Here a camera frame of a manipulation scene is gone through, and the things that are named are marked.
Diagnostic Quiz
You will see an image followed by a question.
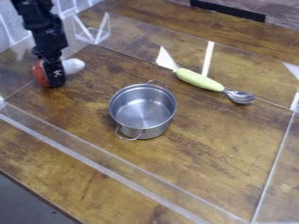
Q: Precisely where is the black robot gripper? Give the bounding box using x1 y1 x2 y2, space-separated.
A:
33 20 69 88

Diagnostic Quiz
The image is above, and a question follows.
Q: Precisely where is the red and white plush mushroom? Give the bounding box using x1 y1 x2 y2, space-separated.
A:
33 59 86 88

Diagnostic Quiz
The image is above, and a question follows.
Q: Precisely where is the small silver metal pot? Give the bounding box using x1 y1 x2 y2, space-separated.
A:
109 80 178 141

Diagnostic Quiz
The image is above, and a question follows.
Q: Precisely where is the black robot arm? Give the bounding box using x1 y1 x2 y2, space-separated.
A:
11 0 69 88

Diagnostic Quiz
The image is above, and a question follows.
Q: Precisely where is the black bar at back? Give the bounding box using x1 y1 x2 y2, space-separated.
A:
190 0 268 23

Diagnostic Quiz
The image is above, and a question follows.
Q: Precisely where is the clear acrylic enclosure wall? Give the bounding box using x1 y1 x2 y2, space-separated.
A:
0 0 299 224

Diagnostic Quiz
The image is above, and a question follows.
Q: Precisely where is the green handled metal spoon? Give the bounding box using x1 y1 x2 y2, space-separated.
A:
174 68 257 104

